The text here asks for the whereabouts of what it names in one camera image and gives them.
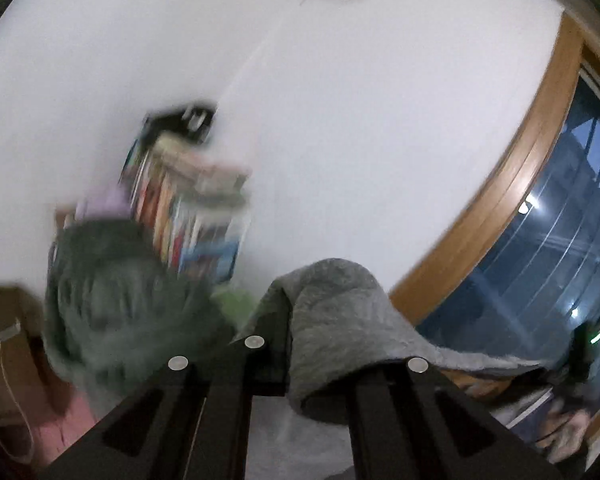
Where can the purple cloth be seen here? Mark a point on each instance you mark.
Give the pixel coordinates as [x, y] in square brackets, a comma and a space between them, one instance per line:
[105, 202]

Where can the person's right hand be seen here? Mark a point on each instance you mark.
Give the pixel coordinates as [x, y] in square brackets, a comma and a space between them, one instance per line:
[565, 430]

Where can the dark green cloth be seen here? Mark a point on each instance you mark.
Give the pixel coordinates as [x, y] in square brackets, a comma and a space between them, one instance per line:
[130, 310]

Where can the grey garment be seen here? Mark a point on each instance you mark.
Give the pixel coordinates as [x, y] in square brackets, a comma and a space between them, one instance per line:
[330, 310]

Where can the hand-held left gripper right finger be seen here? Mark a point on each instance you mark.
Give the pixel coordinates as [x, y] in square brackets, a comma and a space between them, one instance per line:
[380, 410]

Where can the dark wooden nightstand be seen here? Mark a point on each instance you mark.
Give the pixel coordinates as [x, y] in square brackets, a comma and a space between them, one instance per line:
[10, 375]

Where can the white power strip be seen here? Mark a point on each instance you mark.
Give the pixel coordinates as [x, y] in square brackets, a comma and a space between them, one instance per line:
[7, 336]

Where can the green object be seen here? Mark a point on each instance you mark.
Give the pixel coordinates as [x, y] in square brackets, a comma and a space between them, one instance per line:
[235, 302]

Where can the stack of books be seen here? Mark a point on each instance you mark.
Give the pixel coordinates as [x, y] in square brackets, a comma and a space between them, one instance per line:
[190, 220]

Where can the black object on books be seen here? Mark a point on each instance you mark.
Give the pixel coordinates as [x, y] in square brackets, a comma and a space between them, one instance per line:
[180, 120]

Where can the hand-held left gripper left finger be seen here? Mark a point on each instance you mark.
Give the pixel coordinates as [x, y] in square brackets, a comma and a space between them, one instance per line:
[240, 375]

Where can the foam puzzle floor mat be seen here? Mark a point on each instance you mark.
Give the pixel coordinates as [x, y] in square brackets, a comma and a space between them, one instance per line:
[60, 425]

